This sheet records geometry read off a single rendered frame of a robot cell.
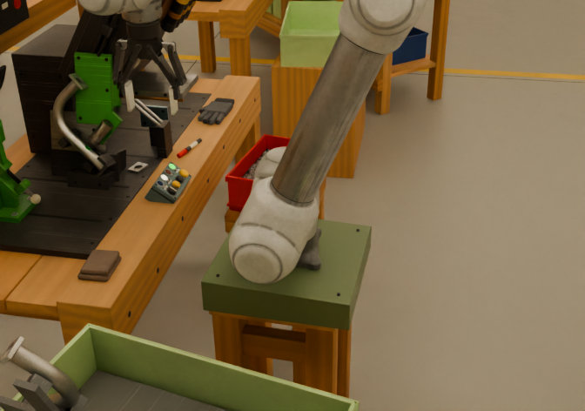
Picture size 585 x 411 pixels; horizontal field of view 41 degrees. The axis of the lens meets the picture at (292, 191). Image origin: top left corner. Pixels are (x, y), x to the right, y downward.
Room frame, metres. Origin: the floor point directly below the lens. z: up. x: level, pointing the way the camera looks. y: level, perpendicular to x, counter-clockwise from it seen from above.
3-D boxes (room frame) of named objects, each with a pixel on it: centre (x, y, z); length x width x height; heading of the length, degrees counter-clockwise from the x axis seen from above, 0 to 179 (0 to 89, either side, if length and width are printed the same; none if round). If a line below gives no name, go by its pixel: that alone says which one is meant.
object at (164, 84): (2.30, 0.51, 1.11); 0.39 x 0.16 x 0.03; 78
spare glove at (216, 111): (2.55, 0.28, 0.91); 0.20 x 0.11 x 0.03; 165
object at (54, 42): (2.38, 0.73, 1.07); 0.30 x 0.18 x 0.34; 168
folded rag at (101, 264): (1.59, 0.49, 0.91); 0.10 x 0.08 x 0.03; 170
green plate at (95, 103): (2.16, 0.57, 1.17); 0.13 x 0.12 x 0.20; 168
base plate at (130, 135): (2.25, 0.62, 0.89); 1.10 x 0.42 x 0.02; 168
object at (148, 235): (2.19, 0.34, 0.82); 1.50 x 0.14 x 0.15; 168
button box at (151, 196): (2.00, 0.37, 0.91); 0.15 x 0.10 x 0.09; 168
